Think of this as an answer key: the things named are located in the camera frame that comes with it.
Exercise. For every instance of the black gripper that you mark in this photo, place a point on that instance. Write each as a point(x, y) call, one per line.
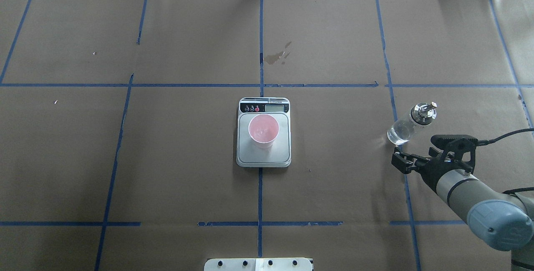
point(428, 170)

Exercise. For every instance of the glass sauce bottle metal spout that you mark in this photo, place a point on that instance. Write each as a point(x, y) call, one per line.
point(420, 116)

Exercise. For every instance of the pink paper cup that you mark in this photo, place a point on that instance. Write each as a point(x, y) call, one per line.
point(263, 129)

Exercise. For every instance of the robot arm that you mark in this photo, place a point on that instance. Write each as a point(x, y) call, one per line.
point(504, 221)

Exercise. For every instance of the silver kitchen scale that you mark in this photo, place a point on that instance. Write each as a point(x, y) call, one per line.
point(247, 154)

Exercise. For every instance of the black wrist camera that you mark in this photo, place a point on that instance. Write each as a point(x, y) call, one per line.
point(455, 151)

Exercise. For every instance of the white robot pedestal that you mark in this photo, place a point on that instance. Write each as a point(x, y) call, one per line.
point(260, 264)

